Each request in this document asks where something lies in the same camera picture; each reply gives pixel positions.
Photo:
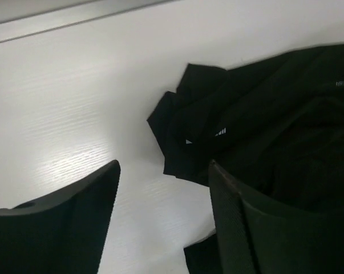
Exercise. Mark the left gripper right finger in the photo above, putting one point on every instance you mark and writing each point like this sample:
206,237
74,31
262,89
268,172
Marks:
257,234

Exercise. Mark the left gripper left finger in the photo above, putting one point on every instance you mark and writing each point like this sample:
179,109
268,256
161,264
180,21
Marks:
61,232

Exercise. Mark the black shorts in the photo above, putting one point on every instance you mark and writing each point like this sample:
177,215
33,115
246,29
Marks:
276,125

